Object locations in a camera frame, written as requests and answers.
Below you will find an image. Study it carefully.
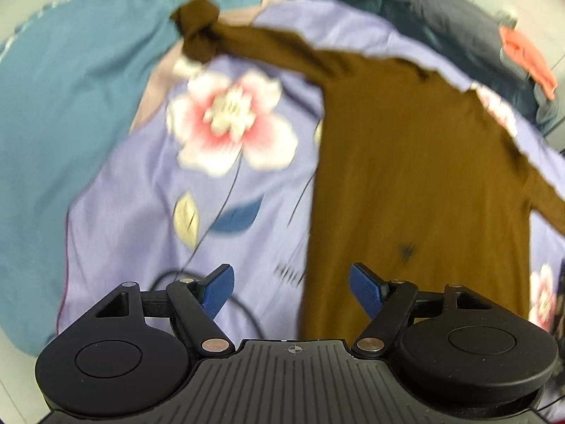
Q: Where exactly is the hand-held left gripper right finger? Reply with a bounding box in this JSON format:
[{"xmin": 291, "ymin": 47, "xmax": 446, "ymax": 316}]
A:
[{"xmin": 348, "ymin": 263, "xmax": 487, "ymax": 357}]

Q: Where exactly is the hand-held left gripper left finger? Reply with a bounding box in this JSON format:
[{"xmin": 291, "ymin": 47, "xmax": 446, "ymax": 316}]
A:
[{"xmin": 95, "ymin": 264, "xmax": 236, "ymax": 357}]

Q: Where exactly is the brown knit sweater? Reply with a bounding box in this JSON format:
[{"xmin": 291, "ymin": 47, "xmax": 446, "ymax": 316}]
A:
[{"xmin": 170, "ymin": 0, "xmax": 565, "ymax": 342}]

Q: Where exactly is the purple floral bedsheet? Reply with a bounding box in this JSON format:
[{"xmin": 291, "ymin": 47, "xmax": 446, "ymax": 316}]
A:
[{"xmin": 55, "ymin": 0, "xmax": 565, "ymax": 346}]

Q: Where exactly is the teal blanket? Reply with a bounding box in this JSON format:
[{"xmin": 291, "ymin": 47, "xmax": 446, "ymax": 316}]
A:
[{"xmin": 0, "ymin": 0, "xmax": 305, "ymax": 357}]

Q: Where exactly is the teal bed cover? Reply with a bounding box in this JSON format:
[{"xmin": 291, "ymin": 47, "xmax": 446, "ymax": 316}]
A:
[{"xmin": 419, "ymin": 18, "xmax": 541, "ymax": 120}]

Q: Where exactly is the grey towel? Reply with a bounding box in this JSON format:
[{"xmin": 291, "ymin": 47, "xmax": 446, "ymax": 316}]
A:
[{"xmin": 533, "ymin": 83, "xmax": 565, "ymax": 135}]

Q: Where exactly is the orange towel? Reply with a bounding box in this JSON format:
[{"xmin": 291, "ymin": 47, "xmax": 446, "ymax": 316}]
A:
[{"xmin": 499, "ymin": 24, "xmax": 559, "ymax": 100}]

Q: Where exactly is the grey blanket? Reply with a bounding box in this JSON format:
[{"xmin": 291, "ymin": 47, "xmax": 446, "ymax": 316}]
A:
[{"xmin": 291, "ymin": 0, "xmax": 565, "ymax": 111}]

